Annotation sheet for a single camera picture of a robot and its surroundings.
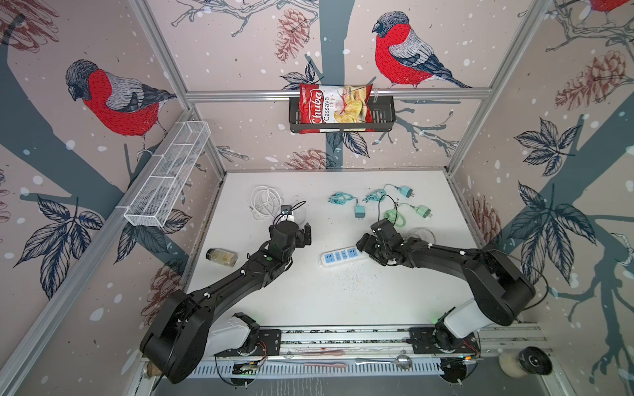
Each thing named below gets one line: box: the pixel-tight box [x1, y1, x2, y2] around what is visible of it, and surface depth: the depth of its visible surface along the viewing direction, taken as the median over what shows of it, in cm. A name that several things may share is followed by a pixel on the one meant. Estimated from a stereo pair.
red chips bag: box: [298, 83, 374, 135], surface depth 90 cm
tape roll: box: [497, 346, 553, 378], surface depth 63 cm
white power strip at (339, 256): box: [318, 245, 364, 268], surface depth 92 cm
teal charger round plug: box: [362, 183, 416, 203], surface depth 113 cm
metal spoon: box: [354, 354, 413, 370], surface depth 71 cm
